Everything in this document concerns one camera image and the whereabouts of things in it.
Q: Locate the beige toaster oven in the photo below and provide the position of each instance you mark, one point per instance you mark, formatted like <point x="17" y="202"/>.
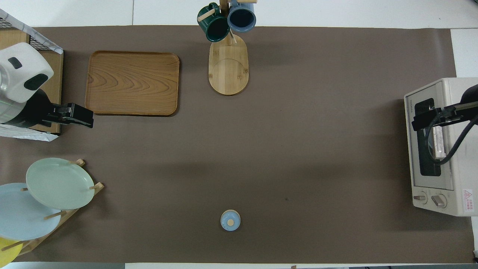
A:
<point x="461" y="149"/>

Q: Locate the small blue lidded jar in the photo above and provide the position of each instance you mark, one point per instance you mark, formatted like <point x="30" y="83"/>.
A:
<point x="230" y="220"/>

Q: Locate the yellow plate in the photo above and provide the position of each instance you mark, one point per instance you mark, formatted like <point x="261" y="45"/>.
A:
<point x="8" y="252"/>

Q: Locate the wooden mug tree stand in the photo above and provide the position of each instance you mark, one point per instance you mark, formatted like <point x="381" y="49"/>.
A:
<point x="228" y="71"/>

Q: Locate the glass oven door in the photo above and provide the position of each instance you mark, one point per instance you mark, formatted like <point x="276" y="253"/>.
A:
<point x="424" y="149"/>

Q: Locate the dark green mug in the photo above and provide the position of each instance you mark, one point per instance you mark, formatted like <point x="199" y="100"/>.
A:
<point x="214" y="26"/>

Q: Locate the pale green plate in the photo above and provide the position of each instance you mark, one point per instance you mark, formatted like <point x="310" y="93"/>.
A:
<point x="59" y="183"/>

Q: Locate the light blue racked plate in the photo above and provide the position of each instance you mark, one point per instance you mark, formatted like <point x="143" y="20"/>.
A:
<point x="22" y="220"/>

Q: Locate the blue mug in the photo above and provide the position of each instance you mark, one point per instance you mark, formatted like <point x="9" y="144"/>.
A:
<point x="241" y="18"/>

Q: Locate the wooden plate rack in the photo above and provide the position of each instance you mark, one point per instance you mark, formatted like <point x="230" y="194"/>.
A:
<point x="74" y="209"/>

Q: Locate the light wooden box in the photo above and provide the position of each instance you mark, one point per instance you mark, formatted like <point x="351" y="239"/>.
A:
<point x="56" y="74"/>

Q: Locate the red warning sticker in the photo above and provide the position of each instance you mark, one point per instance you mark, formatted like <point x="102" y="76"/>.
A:
<point x="468" y="200"/>

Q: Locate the brown wooden tray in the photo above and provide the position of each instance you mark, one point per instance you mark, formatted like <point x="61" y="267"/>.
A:
<point x="132" y="83"/>

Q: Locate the brown table mat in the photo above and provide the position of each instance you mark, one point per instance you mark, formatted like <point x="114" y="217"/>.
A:
<point x="298" y="149"/>

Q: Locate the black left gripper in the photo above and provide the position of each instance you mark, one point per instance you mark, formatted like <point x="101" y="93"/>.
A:
<point x="31" y="110"/>

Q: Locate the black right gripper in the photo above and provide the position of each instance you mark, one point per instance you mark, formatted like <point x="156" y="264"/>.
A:
<point x="472" y="97"/>

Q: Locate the silver oven knob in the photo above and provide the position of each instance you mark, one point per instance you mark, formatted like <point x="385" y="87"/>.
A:
<point x="439" y="201"/>
<point x="420" y="198"/>

